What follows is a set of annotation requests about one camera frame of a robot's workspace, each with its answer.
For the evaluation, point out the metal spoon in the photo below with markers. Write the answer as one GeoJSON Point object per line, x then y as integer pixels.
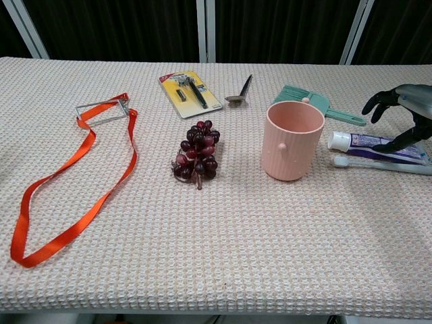
{"type": "Point", "coordinates": [242, 90]}

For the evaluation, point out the light blue toothbrush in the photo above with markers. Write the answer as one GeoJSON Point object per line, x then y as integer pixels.
{"type": "Point", "coordinates": [378, 165]}

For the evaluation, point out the yellow razor blister pack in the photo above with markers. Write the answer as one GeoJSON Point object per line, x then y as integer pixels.
{"type": "Point", "coordinates": [189, 98]}

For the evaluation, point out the teal hand brush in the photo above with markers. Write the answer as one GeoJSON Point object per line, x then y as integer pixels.
{"type": "Point", "coordinates": [303, 94]}

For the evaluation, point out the dark red grape bunch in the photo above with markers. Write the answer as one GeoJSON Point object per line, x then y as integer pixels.
{"type": "Point", "coordinates": [200, 152]}

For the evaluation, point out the pink ribbed cup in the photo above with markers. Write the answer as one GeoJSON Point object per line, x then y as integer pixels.
{"type": "Point", "coordinates": [290, 152]}

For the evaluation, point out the purple white-capped bottle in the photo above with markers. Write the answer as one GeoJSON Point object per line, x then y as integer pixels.
{"type": "Point", "coordinates": [357, 142]}

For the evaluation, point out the white frame post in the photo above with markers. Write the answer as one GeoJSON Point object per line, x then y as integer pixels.
{"type": "Point", "coordinates": [356, 32]}
{"type": "Point", "coordinates": [206, 30]}
{"type": "Point", "coordinates": [25, 28]}

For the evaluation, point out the clear badge holder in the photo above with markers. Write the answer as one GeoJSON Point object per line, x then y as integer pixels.
{"type": "Point", "coordinates": [124, 108]}

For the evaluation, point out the black pleated curtain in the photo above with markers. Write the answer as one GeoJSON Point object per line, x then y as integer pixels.
{"type": "Point", "coordinates": [401, 30]}
{"type": "Point", "coordinates": [118, 27]}
{"type": "Point", "coordinates": [8, 37]}
{"type": "Point", "coordinates": [280, 27]}

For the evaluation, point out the beige waffle table cloth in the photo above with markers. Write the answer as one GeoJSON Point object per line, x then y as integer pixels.
{"type": "Point", "coordinates": [168, 253]}

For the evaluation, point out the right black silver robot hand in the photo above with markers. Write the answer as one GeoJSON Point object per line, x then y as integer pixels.
{"type": "Point", "coordinates": [416, 98]}

